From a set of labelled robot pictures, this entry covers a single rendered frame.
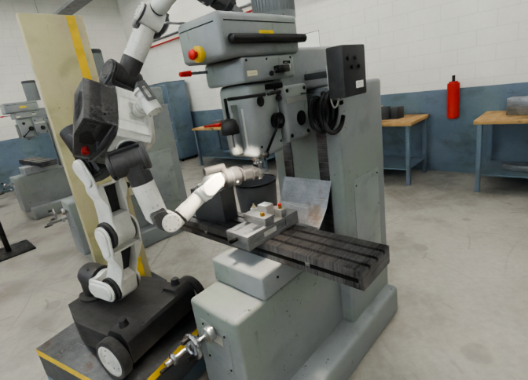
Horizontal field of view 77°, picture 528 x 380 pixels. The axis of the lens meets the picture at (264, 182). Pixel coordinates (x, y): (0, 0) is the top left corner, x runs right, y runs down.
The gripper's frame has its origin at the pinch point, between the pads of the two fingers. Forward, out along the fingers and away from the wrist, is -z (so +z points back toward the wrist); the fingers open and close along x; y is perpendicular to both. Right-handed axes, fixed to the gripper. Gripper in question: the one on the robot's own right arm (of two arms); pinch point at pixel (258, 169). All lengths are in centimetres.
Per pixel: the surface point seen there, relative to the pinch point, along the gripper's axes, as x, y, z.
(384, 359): -26, 122, -52
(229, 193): 28.8, 16.8, 5.5
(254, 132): -11.1, -19.5, 5.5
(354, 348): -21, 107, -34
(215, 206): 29.9, 22.5, 14.1
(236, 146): -4.9, -14.1, 12.0
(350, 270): -53, 32, -5
